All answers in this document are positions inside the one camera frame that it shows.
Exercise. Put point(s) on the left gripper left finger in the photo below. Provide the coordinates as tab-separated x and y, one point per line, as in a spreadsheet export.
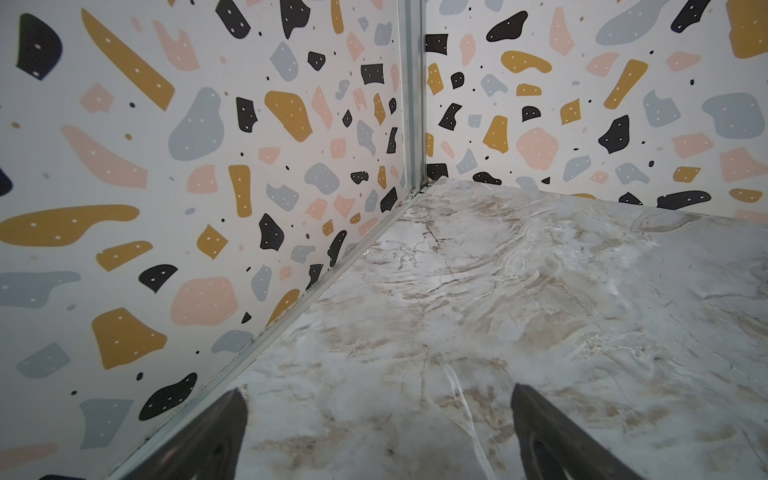
206	447

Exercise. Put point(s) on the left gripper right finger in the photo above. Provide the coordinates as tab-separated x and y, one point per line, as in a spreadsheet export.
552	446

